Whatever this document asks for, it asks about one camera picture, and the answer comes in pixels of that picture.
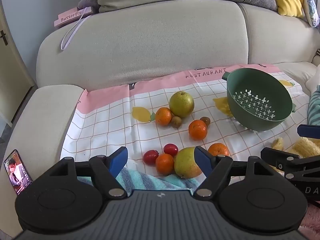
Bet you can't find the pink box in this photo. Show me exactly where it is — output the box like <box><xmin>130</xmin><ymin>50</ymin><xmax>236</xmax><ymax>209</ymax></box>
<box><xmin>54</xmin><ymin>6</ymin><xmax>93</xmax><ymax>28</ymax></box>

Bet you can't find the red cherry tomato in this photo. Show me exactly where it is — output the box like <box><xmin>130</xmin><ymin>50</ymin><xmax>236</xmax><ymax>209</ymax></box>
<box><xmin>143</xmin><ymin>150</ymin><xmax>160</xmax><ymax>166</ymax></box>
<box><xmin>163</xmin><ymin>143</ymin><xmax>179</xmax><ymax>156</ymax></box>

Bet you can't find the green plastic colander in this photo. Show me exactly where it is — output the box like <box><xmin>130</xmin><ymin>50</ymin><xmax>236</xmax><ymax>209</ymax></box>
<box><xmin>222</xmin><ymin>68</ymin><xmax>293</xmax><ymax>132</ymax></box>

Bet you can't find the orange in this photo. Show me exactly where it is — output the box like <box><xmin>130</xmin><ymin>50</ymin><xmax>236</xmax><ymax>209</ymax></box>
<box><xmin>155</xmin><ymin>107</ymin><xmax>173</xmax><ymax>127</ymax></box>
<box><xmin>155</xmin><ymin>153</ymin><xmax>175</xmax><ymax>176</ymax></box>
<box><xmin>188</xmin><ymin>120</ymin><xmax>208</xmax><ymax>141</ymax></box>
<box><xmin>208</xmin><ymin>143</ymin><xmax>230</xmax><ymax>157</ymax></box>

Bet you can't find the green pear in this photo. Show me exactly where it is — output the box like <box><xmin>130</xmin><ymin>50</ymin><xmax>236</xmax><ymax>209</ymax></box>
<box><xmin>169</xmin><ymin>91</ymin><xmax>195</xmax><ymax>118</ymax></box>
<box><xmin>174</xmin><ymin>147</ymin><xmax>203</xmax><ymax>179</ymax></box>

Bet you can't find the purple plush toy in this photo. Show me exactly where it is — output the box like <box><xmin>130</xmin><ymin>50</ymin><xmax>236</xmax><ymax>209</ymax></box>
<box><xmin>77</xmin><ymin>0</ymin><xmax>100</xmax><ymax>9</ymax></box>

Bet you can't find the pink fluffy rug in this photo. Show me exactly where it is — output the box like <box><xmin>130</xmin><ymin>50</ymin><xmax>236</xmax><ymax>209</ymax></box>
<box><xmin>299</xmin><ymin>202</ymin><xmax>320</xmax><ymax>233</ymax></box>

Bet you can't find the smartphone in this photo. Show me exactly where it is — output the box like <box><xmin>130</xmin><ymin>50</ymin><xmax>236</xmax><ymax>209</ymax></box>
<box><xmin>4</xmin><ymin>149</ymin><xmax>33</xmax><ymax>196</ymax></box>

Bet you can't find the floral cushion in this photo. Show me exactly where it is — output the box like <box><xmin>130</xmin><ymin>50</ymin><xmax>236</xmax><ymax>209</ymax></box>
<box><xmin>303</xmin><ymin>0</ymin><xmax>320</xmax><ymax>28</ymax></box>

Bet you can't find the beige sofa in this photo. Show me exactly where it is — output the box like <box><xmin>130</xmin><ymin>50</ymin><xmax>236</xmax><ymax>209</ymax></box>
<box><xmin>6</xmin><ymin>0</ymin><xmax>320</xmax><ymax>235</ymax></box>

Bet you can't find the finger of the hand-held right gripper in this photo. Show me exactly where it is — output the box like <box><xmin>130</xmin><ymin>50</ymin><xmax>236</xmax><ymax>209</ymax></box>
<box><xmin>297</xmin><ymin>124</ymin><xmax>320</xmax><ymax>139</ymax></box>
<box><xmin>261</xmin><ymin>147</ymin><xmax>304</xmax><ymax>173</ymax></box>

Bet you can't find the cream door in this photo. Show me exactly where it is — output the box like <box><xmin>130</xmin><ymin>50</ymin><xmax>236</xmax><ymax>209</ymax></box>
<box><xmin>0</xmin><ymin>4</ymin><xmax>38</xmax><ymax>128</ymax></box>

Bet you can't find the yellow fluffy cloth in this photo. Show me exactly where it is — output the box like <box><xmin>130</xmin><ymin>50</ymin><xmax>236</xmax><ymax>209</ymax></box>
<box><xmin>272</xmin><ymin>137</ymin><xmax>320</xmax><ymax>159</ymax></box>

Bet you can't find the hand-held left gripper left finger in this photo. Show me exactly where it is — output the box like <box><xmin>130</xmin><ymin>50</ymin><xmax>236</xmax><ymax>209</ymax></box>
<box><xmin>46</xmin><ymin>146</ymin><xmax>128</xmax><ymax>197</ymax></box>

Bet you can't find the pink checked printed mat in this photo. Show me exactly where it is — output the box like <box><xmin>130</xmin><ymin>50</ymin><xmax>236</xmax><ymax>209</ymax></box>
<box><xmin>60</xmin><ymin>64</ymin><xmax>312</xmax><ymax>180</ymax></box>

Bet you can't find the white ribbon strap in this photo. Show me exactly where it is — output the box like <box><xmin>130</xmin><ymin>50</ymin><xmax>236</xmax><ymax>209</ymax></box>
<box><xmin>61</xmin><ymin>7</ymin><xmax>87</xmax><ymax>51</ymax></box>

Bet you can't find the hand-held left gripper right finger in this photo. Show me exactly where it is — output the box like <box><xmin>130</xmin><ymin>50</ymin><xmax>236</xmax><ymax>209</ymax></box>
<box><xmin>194</xmin><ymin>145</ymin><xmax>275</xmax><ymax>197</ymax></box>

